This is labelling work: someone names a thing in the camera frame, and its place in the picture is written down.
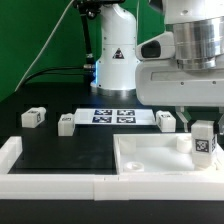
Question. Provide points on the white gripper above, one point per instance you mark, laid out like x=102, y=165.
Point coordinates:
x=162, y=83

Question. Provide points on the white square tabletop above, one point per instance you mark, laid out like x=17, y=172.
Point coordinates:
x=168, y=153

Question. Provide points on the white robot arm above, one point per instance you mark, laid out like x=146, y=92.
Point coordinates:
x=183, y=66

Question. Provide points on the white U-shaped fence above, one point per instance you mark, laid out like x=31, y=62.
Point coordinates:
x=195, y=186

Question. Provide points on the white marker sheet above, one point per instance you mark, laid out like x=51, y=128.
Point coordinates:
x=114, y=116

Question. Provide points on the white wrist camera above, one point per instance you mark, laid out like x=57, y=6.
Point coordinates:
x=157, y=48

